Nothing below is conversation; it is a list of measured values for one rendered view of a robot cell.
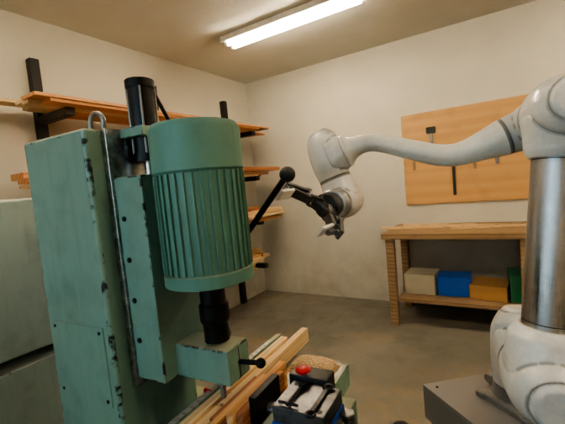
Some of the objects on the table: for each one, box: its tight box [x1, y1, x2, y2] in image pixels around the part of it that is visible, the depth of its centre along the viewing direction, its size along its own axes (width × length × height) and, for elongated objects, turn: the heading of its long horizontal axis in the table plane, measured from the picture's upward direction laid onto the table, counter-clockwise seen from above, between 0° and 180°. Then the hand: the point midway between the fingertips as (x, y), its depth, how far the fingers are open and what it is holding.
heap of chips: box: [287, 354, 341, 374], centre depth 92 cm, size 8×12×3 cm
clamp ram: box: [249, 374, 281, 424], centre depth 68 cm, size 9×8×9 cm
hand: (300, 212), depth 87 cm, fingers open, 13 cm apart
